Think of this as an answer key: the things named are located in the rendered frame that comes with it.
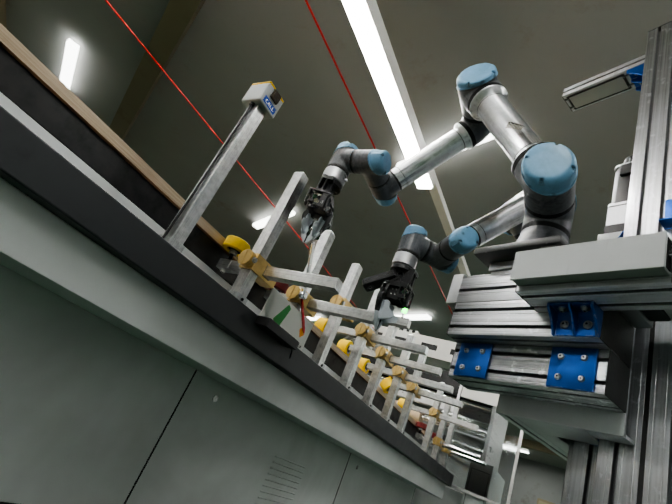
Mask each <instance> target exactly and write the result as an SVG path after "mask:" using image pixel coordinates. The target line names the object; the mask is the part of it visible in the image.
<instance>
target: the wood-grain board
mask: <svg viewBox="0 0 672 504"><path fill-rule="evenodd" d="M0 45H1V46H2V47H3V48H4V49H5V50H6V51H7V52H8V53H9V54H11V55H12V56H13V57H14V58H15V59H16V60H17V61H18V62H19V63H20V64H21V65H23V66H24V67H25V68H26V69H27V70H28V71H29V72H30V73H31V74H32V75H33V76H34V77H36V78H37V79H38V80H39V81H40V82H41V83H42V84H43V85H44V86H45V87H46V88H47V89H49V90H50V91H51V92H52V93H53V94H54V95H55V96H56V97H57V98H58V99H59V100H60V101H62V102H63V103H64V104H65V105H66V106H67V107H68V108H69V109H70V110H71V111H72V112H74V113H75V114H76V115H77V116H78V117H79V118H80V119H81V120H82V121H83V122H84V123H85V124H87V125H88V126H89V127H90V128H91V129H92V130H93V131H94V132H95V133H96V134H97V135H98V136H100V137H101V138H102V139H103V140H104V141H105V142H106V143H107V144H108V145H109V146H110V147H112V148H113V149H114V150H115V151H116V152H117V153H118V154H119V155H120V156H121V157H122V158H123V159H125V160H126V161H127V162H128V163H129V164H130V165H131V166H132V167H133V168H134V169H135V170H136V171H138V172H139V173H140V174H141V175H142V176H143V177H144V178H145V179H146V180H147V181H148V182H150V183H151V184H152V185H153V186H154V187H155V188H156V189H157V190H158V191H159V192H160V193H161V194H163V195H164V196H165V197H166V198H167V199H168V200H169V201H170V202H171V203H172V204H173V205H174V206H176V207H177V208H178V209H179V210H180V209H181V207H182V206H183V204H184V203H185V200H184V199H183V198H182V197H181V196H180V195H179V194H178V193H177V192H176V191H175V190H174V189H173V188H172V187H171V186H170V185H169V184H168V183H167V182H166V181H164V180H163V179H162V178H161V177H160V176H159V175H158V174H157V173H156V172H155V171H154V170H153V169H152V168H151V167H150V166H149V165H148V164H147V163H146V162H145V161H144V160H143V159H142V158H141V157H139V156H138V155H137V154H136V153H135V152H134V151H133V150H132V149H131V148H130V147H129V146H128V145H127V144H126V143H125V142H124V141H123V140H122V139H121V138H120V137H119V136H118V135H117V134H116V133H114V132H113V131H112V130H111V129H110V128H109V127H108V126H107V125H106V124H105V123H104V122H103V121H102V120H101V119H100V118H99V117H98V116H97V115H96V114H95V113H94V112H93V111H92V110H91V109H89V108H88V107H87V106H86V105H85V104H84V103H83V102H82V101H81V100H80V99H79V98H78V97H77V96H76V95H75V94H74V93H73V92H72V91H71V90H70V89H69V88H68V87H67V86H66V85H64V84H63V83H62V82H61V81H60V80H59V79H58V78H57V77H56V76H55V75H54V74H53V73H52V72H51V71H50V70H49V69H48V68H47V67H46V66H45V65H44V64H43V63H42V62H40V61H39V60H38V59H37V58H36V57H35V56H34V55H33V54H32V53H31V52H30V51H29V50H28V49H27V48H26V47H25V46H24V45H23V44H22V43H21V42H20V41H19V40H18V39H17V38H15V37H14V36H13V35H12V34H11V33H10V32H9V31H8V30H7V29H6V28H5V27H4V26H3V25H2V24H1V23H0ZM196 226H197V227H198V228H199V229H201V230H202V231H203V232H204V233H205V234H206V235H207V236H208V237H209V238H210V239H211V240H212V241H214V242H215V243H216V244H217V245H218V246H219V247H220V248H221V249H222V250H223V251H224V252H226V253H227V254H228V255H230V254H229V253H228V251H226V250H225V249H224V247H223V243H224V241H225V240H226V239H225V238H224V237H223V236H222V235H221V234H220V233H219V232H218V231H217V230H216V229H214V228H213V227H212V226H211V225H210V224H209V223H208V222H207V221H206V220H205V219H204V218H203V217H202V216H201V217H200V219H199V220H198V222H197V223H196ZM305 317H306V316H305ZM306 318H307V317H306ZM307 319H308V318H307ZM308 320H309V319H308ZM309 321H310V320H309ZM310 322H311V321H310ZM311 323H312V322H311ZM312 324H313V323H312ZM311 332H312V333H313V334H315V335H316V336H317V337H318V338H319V339H320V337H321V335H322V333H323V332H322V331H321V330H320V329H319V328H318V327H317V326H316V325H315V324H313V327H312V329H311ZM330 349H331V350H332V351H333V352H334V353H335V354H336V355H337V356H338V357H339V358H341V359H342V360H343V361H344V362H345V363H347V361H348V358H349V357H348V356H347V355H346V354H345V353H344V352H343V351H342V350H341V349H340V348H338V347H337V346H336V345H335V344H334V343H332V345H331V347H330ZM356 373H357V374H358V375H359V376H360V377H361V378H362V379H363V380H364V381H366V382H367V383H368V382H369V379H370V377H369V376H368V375H367V374H366V373H365V372H363V371H362V370H361V369H360V368H359V367H357V369H356ZM376 392H377V393H379V394H380V395H381V396H382V397H383V398H384V399H385V400H386V397H387V394H386V393H384V392H383V390H382V389H381V388H380V387H379V386H378V387H377V390H376ZM393 407H394V408H395V409H396V410H397V411H398V412H399V413H400V414H401V411H402V408H401V407H400V406H399V405H398V404H397V403H396V402H395V403H394V406H393ZM408 421H409V422H410V423H411V424H412V425H413V426H414V427H415V428H417V427H416V421H415V420H413V419H412V418H411V417H410V416H409V417H408ZM417 429H418V430H419V428H417Z"/></svg>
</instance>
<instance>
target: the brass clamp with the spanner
mask: <svg viewBox="0 0 672 504"><path fill-rule="evenodd" d="M300 291H303V289H302V288H300V287H299V286H296V285H292V286H290V287H289V288H288V289H287V291H286V296H287V297H288V298H287V300H288V301H290V302H294V303H298V304H299V305H300V306H301V299H300V298H299V293H300ZM306 292H307V291H306ZM307 294H308V296H307V298H306V299H305V300H303V302H304V316H308V317H312V318H315V315H316V313H317V312H314V311H311V310H310V309H309V308H308V307H307V306H308V304H309V301H310V299H313V300H315V299H314V298H313V297H312V296H311V295H310V294H309V293H308V292H307Z"/></svg>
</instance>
